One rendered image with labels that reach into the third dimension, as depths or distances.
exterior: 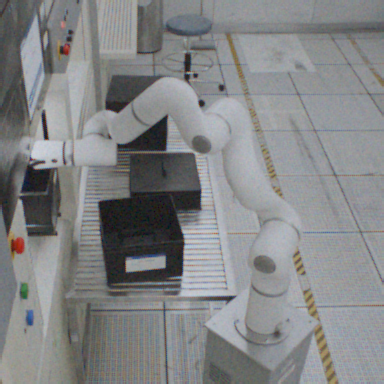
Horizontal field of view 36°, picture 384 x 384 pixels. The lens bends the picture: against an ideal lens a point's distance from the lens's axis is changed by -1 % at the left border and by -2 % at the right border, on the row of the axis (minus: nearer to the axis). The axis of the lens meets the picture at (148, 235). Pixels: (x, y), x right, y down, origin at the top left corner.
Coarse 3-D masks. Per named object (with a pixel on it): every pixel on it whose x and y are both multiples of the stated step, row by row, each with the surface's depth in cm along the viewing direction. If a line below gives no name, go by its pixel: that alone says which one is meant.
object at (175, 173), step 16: (144, 160) 252; (160, 160) 252; (176, 160) 252; (192, 160) 252; (144, 176) 243; (160, 176) 243; (176, 176) 243; (192, 176) 243; (144, 192) 235; (160, 192) 235; (176, 192) 236; (192, 192) 236; (176, 208) 241; (192, 208) 241
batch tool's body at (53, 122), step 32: (0, 0) 125; (32, 0) 160; (0, 32) 124; (0, 64) 124; (0, 96) 124; (64, 96) 188; (32, 128) 159; (64, 128) 195; (0, 192) 123; (64, 192) 212; (64, 224) 222; (32, 256) 205; (64, 256) 220; (32, 288) 160; (64, 288) 220; (64, 320) 217; (32, 352) 159; (64, 352) 216
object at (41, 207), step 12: (48, 168) 201; (36, 180) 203; (48, 180) 203; (24, 192) 182; (36, 192) 182; (48, 192) 183; (60, 192) 207; (24, 204) 185; (36, 204) 185; (48, 204) 185; (24, 216) 188; (36, 216) 188; (48, 216) 188; (60, 216) 207; (36, 228) 191; (48, 228) 191
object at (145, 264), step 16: (112, 208) 222; (128, 208) 223; (144, 208) 224; (160, 208) 225; (112, 224) 227; (128, 224) 228; (144, 224) 229; (160, 224) 230; (176, 224) 214; (112, 240) 226; (128, 240) 226; (144, 240) 226; (160, 240) 226; (176, 240) 218; (112, 256) 201; (128, 256) 202; (144, 256) 203; (160, 256) 204; (176, 256) 205; (112, 272) 205; (128, 272) 207; (144, 272) 208; (160, 272) 209; (176, 272) 210
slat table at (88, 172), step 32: (128, 160) 270; (96, 192) 252; (128, 192) 252; (96, 224) 235; (224, 224) 235; (192, 256) 220; (224, 256) 220; (96, 288) 208; (128, 288) 208; (160, 288) 208; (192, 288) 208
